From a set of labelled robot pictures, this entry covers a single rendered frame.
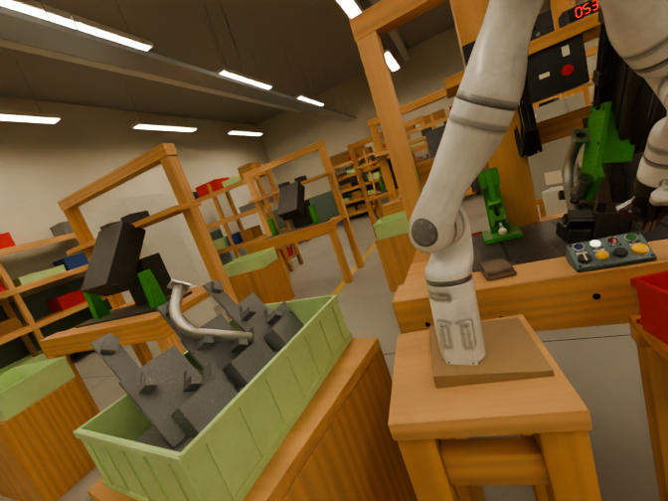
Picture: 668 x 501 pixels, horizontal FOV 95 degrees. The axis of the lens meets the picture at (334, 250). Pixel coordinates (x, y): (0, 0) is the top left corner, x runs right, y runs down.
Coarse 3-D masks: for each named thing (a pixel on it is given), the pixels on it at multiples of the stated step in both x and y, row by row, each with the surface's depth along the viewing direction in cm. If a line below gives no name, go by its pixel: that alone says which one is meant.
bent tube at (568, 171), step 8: (584, 128) 93; (576, 136) 93; (584, 136) 93; (576, 144) 94; (568, 152) 98; (576, 152) 97; (568, 160) 100; (568, 168) 101; (568, 176) 101; (568, 184) 100; (568, 192) 99; (568, 200) 98; (568, 208) 97; (576, 208) 95
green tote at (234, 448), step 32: (320, 320) 91; (288, 352) 77; (320, 352) 88; (256, 384) 66; (288, 384) 75; (320, 384) 86; (96, 416) 74; (128, 416) 80; (224, 416) 58; (256, 416) 65; (288, 416) 73; (96, 448) 68; (128, 448) 58; (160, 448) 54; (192, 448) 52; (224, 448) 57; (256, 448) 64; (128, 480) 66; (160, 480) 57; (192, 480) 52; (224, 480) 56
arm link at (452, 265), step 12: (456, 228) 57; (468, 228) 60; (456, 240) 59; (468, 240) 60; (432, 252) 66; (444, 252) 63; (456, 252) 61; (468, 252) 60; (432, 264) 63; (444, 264) 61; (456, 264) 60; (468, 264) 59; (432, 276) 61; (444, 276) 59; (456, 276) 58; (468, 276) 59
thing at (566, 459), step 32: (416, 448) 58; (448, 448) 60; (480, 448) 58; (512, 448) 56; (544, 448) 51; (576, 448) 50; (416, 480) 60; (448, 480) 60; (480, 480) 58; (512, 480) 56; (544, 480) 54; (576, 480) 51
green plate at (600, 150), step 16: (592, 112) 90; (608, 112) 82; (592, 128) 89; (608, 128) 84; (592, 144) 89; (608, 144) 85; (624, 144) 84; (592, 160) 89; (608, 160) 86; (624, 160) 85
